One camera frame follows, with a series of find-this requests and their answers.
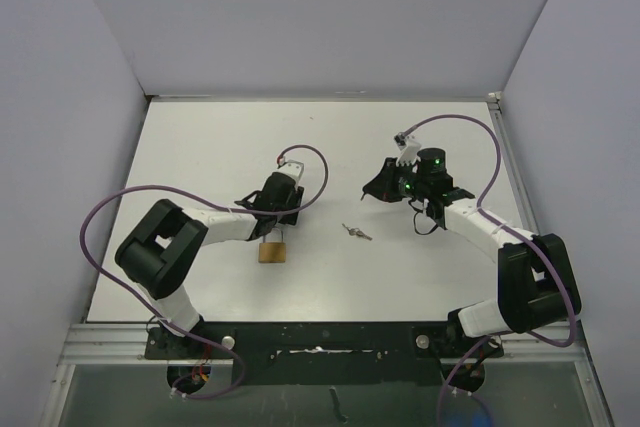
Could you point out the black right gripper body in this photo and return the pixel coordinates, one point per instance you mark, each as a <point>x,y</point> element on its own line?
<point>403,182</point>

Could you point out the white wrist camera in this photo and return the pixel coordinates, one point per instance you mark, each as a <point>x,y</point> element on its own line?
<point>292,169</point>
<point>409,148</point>

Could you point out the aluminium front frame rail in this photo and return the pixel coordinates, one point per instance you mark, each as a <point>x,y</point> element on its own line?
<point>103,379</point>

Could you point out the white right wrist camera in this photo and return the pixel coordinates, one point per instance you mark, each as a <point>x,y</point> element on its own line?
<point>409,148</point>

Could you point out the aluminium frame rail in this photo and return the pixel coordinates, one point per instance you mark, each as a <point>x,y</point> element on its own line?
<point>530,207</point>
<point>103,379</point>

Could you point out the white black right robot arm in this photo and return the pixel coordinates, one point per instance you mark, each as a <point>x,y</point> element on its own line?
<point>535,281</point>

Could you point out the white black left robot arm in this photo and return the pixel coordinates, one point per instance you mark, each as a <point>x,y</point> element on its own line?
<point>159,252</point>

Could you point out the aluminium right frame rail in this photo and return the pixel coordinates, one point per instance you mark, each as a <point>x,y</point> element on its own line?
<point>530,207</point>

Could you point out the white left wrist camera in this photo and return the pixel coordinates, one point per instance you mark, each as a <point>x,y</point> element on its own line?
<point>292,169</point>

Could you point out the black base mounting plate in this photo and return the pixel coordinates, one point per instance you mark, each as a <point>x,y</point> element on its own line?
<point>322,354</point>

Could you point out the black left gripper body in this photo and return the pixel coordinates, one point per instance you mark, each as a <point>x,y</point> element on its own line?
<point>292,201</point>

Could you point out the large brass padlock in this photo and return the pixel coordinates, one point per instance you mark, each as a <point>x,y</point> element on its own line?
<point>272,247</point>

